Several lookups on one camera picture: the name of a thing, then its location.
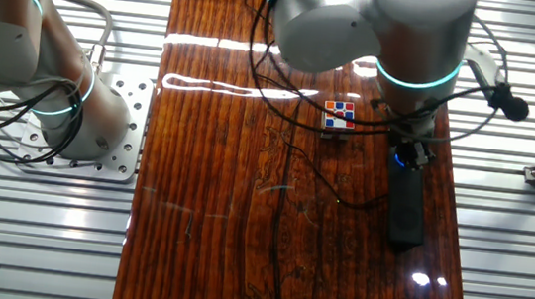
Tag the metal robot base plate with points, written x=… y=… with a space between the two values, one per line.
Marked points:
x=133 y=120

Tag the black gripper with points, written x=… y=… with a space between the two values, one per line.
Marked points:
x=412 y=142

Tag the black foam microphone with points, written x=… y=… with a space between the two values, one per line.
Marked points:
x=513 y=106

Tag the brown wood grain board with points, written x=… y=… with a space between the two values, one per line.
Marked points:
x=221 y=214

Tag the black soundbar speaker with knob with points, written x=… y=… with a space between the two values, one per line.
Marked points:
x=405 y=214

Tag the rubik's cube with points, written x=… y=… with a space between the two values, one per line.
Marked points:
x=339 y=114

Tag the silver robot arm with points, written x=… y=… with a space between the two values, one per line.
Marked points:
x=420 y=26

